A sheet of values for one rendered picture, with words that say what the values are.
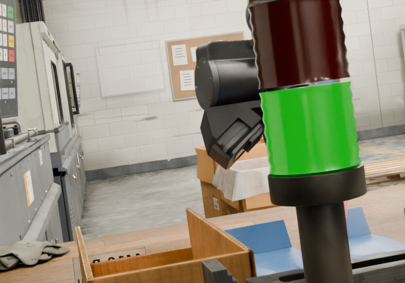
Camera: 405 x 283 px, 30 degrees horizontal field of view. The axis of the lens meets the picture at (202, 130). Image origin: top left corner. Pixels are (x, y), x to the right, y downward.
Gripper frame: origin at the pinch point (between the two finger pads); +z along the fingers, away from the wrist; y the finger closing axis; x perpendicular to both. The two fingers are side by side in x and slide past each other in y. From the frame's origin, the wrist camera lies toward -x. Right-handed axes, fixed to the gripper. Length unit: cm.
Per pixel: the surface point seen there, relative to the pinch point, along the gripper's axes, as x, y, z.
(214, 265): -19.3, 28.5, 10.0
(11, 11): -28, -55, -73
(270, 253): -7.6, 0.6, 1.9
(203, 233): -14.2, 3.3, -0.5
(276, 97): -18.6, 44.2, 8.3
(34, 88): -22, -368, -245
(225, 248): -14.4, 11.2, 3.8
